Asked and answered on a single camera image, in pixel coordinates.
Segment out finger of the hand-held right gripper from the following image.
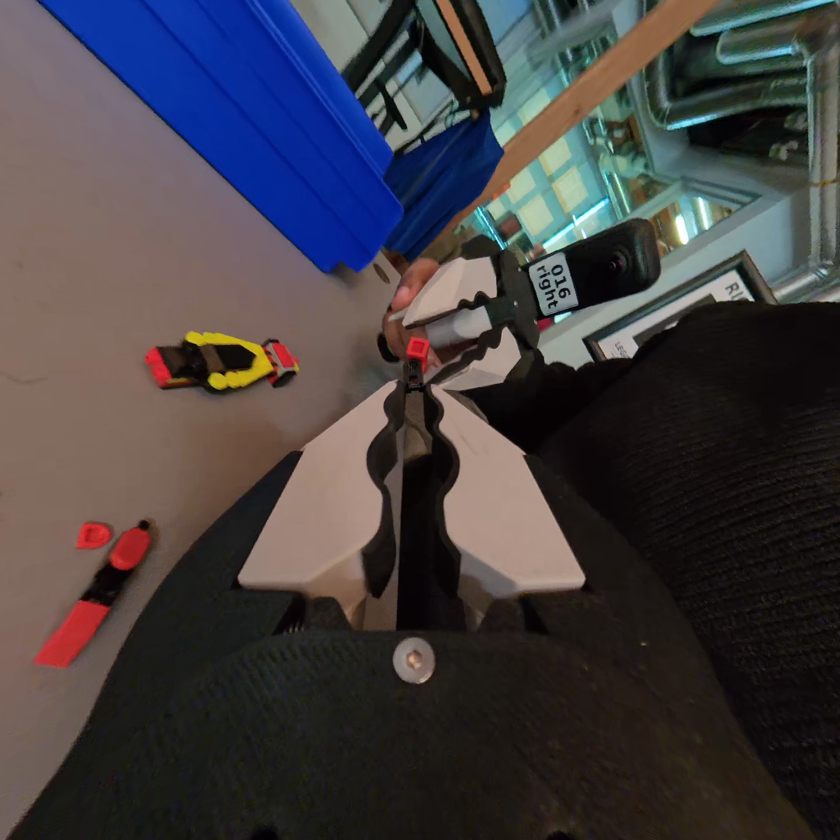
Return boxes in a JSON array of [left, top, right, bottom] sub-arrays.
[[428, 326, 511, 392], [400, 255, 503, 329]]

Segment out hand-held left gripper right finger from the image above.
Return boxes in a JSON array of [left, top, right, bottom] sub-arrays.
[[425, 382, 586, 631]]

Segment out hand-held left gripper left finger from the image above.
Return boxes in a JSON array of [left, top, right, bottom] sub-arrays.
[[238, 381, 403, 630]]

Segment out red and black lego assembly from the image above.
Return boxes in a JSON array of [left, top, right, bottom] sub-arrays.
[[403, 337, 432, 395]]

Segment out person's right forearm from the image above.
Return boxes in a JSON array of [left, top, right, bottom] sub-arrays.
[[459, 357, 631, 460]]

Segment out yellow red lego car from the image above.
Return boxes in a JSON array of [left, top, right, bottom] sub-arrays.
[[144, 331, 300, 395]]

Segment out red black rounded lego piece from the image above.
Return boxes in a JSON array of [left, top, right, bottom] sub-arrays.
[[82, 518, 156, 608]]

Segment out person's right hand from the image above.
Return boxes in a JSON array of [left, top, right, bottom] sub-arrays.
[[381, 258, 442, 365]]

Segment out black framed sign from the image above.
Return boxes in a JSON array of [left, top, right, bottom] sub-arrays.
[[583, 249, 778, 363]]

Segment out wooden beam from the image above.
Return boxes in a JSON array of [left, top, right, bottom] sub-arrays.
[[420, 0, 726, 253]]

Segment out person's black sweater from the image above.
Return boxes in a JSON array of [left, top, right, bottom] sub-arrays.
[[525, 302, 840, 840]]

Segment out silver ventilation ducts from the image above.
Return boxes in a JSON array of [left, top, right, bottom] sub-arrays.
[[646, 0, 840, 306]]

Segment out black frame table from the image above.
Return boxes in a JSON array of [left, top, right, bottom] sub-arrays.
[[341, 0, 508, 135]]

